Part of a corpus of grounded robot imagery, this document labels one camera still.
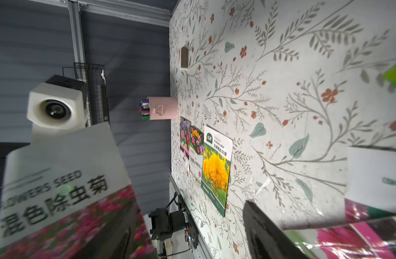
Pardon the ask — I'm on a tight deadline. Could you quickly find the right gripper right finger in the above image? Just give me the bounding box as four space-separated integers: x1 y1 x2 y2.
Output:
243 201 307 259

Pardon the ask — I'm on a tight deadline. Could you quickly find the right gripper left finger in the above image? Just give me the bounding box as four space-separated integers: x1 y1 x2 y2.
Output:
73 201 138 259

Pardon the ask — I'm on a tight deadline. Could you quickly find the pink marker cup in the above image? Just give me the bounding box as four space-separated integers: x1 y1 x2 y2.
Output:
140 97 178 120

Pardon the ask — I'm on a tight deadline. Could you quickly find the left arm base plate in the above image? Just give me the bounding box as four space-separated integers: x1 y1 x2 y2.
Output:
148 192 199 251

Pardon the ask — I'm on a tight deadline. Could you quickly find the black wire wall basket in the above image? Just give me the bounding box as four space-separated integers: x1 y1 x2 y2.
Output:
62 63 110 126

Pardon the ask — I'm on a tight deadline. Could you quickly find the small white pink clip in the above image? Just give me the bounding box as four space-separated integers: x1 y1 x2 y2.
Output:
180 46 189 70

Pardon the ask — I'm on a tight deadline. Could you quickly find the red pink field seed packet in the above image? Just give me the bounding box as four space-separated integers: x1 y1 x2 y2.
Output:
0 123 157 259

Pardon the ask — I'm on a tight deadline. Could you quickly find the pink carnation seed packet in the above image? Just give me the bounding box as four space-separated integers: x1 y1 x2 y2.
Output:
285 147 396 259

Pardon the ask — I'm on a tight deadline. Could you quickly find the yellow sunflower seed packet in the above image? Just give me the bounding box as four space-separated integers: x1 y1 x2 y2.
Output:
201 125 234 217

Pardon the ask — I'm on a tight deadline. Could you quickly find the purple pink flower seed packet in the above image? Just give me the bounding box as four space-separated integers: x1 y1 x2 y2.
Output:
180 117 191 172

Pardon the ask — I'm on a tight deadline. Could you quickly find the mixed flowers pink label packet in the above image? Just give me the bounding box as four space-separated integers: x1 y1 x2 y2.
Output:
189 126 204 178

